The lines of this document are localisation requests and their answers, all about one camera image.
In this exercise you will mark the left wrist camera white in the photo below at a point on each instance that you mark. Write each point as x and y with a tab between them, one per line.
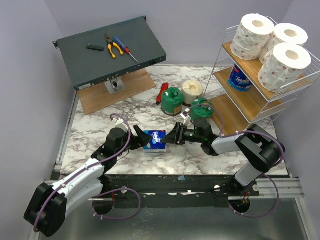
119	123

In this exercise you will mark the black bit holder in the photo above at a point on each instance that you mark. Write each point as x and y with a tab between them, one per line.
95	47

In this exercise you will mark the wooden shelf board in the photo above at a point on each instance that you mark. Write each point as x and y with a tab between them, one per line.
251	69
229	118
253	95

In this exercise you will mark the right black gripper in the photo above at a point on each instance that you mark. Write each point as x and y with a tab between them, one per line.
179	133

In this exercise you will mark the green roll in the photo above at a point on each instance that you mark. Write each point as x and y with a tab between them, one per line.
172	101
201	111

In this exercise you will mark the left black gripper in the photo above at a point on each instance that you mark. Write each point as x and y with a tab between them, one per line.
145	138

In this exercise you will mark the top wooden shelf board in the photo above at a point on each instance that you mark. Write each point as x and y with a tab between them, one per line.
251	69

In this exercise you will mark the floral roll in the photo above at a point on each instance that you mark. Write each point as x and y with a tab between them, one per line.
283	33
253	33
286	63

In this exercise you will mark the wooden board under chassis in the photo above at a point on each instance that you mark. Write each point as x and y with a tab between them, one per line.
104	94

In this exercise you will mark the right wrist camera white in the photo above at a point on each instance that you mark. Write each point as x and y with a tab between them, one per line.
186	117

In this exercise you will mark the yellow handled pliers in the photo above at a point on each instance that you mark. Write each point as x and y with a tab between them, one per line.
111	44

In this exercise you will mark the dark grey rack chassis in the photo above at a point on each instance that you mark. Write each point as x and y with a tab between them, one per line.
104	54

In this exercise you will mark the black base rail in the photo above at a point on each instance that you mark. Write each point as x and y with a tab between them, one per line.
170	191

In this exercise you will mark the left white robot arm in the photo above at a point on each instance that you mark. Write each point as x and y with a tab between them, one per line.
50	204

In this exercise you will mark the bottom wooden shelf board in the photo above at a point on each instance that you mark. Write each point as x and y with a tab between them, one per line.
229	118

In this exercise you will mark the floral roll back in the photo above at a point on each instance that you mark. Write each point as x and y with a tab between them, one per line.
286	63

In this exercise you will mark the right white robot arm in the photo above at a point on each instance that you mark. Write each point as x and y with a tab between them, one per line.
261	149

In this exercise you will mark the middle wooden shelf board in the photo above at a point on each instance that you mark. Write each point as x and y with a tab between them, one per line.
253	95

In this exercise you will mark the blue red screwdriver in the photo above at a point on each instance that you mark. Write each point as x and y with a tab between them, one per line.
123	47

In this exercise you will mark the cream wrapped roll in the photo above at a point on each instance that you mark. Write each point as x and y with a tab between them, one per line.
191	90

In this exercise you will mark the blue Tempo tissue roll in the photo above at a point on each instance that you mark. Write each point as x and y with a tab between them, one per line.
238	80

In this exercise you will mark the red utility knife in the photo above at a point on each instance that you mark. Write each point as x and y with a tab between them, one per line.
164	87

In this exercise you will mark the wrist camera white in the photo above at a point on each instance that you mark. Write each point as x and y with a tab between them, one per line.
186	117
119	123

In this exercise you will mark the floral roll front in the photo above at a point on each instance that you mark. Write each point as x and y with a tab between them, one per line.
283	33

